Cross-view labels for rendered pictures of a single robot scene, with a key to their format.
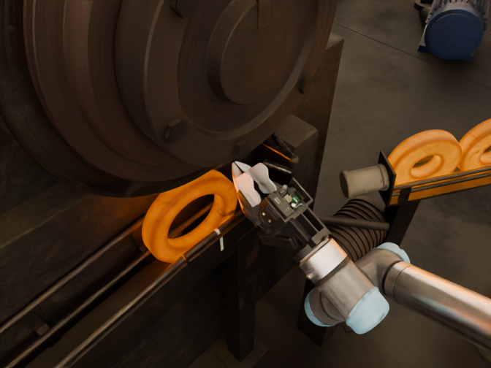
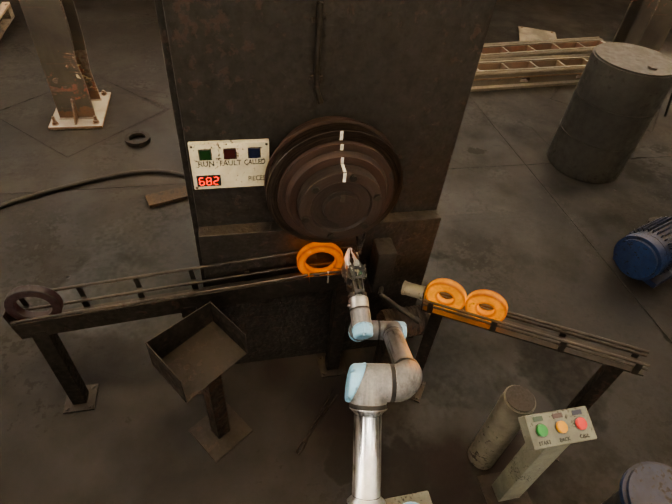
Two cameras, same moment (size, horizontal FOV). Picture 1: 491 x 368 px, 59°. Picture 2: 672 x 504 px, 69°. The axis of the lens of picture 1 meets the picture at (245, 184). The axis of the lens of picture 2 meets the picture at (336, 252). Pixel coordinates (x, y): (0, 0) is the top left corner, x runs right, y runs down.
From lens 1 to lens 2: 119 cm
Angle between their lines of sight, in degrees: 21
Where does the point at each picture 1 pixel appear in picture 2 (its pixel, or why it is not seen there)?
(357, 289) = (361, 318)
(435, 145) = (448, 287)
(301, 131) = (388, 249)
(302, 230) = (356, 286)
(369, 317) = (358, 331)
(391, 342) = (418, 414)
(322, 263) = (354, 301)
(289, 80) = (358, 221)
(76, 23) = (291, 183)
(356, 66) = (547, 247)
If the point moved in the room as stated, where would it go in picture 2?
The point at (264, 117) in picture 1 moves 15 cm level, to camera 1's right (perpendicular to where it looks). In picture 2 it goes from (344, 229) to (382, 248)
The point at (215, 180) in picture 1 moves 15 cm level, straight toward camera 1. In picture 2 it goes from (333, 249) to (313, 273)
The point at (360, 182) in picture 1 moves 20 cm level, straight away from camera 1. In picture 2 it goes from (409, 288) to (445, 270)
